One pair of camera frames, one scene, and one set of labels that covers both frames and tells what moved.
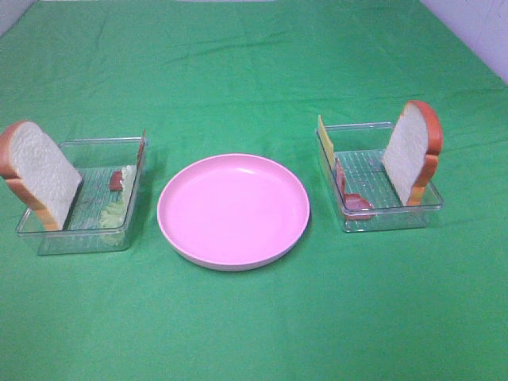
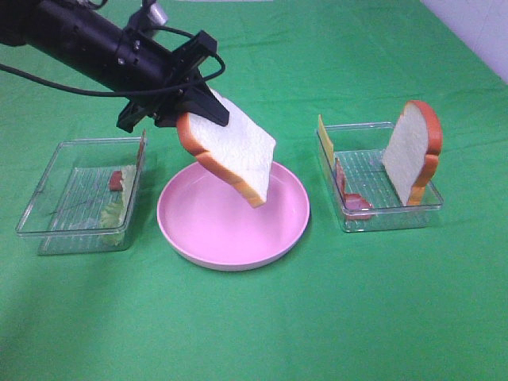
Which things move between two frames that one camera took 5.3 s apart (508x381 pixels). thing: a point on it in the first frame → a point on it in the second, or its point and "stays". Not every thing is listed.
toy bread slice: x=411 y=157 stays
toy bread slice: x=39 y=173 → x=239 y=152
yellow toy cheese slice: x=325 y=140 stays
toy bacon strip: x=116 y=178 stays
